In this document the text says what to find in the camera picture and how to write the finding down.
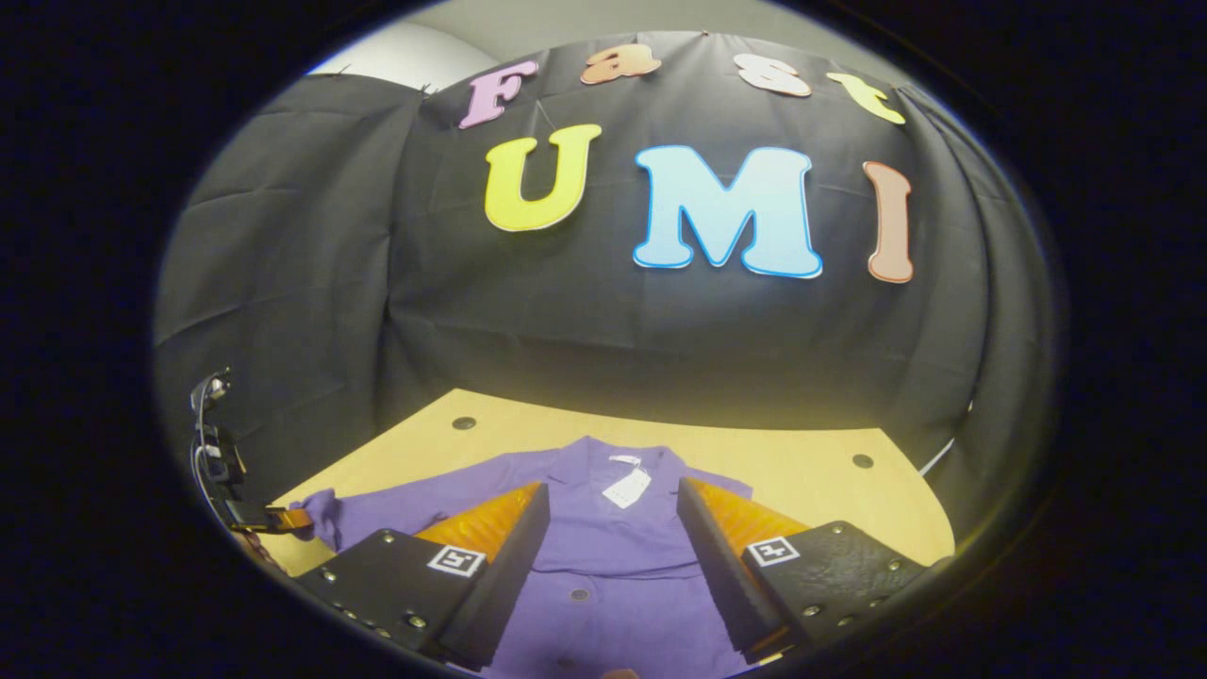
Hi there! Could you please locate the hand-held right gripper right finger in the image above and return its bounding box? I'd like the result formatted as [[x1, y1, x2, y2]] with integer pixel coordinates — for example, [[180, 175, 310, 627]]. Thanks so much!
[[676, 476, 930, 666]]

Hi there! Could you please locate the black backdrop cloth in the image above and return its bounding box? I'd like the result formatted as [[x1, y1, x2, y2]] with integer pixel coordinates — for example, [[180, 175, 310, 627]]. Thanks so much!
[[156, 28, 1057, 491]]

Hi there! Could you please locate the white cable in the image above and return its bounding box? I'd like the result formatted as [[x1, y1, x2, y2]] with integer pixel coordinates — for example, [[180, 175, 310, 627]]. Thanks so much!
[[919, 404, 974, 477]]

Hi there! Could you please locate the purple button shirt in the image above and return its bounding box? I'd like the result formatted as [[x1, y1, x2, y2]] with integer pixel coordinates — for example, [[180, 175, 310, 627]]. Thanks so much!
[[290, 434, 755, 679]]

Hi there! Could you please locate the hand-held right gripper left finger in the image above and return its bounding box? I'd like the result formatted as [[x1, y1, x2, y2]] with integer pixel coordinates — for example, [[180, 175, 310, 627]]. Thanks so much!
[[295, 483, 551, 672]]

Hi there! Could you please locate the white paper hang tag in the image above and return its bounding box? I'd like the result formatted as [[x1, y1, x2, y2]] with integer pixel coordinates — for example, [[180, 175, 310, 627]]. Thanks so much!
[[602, 469, 653, 510]]

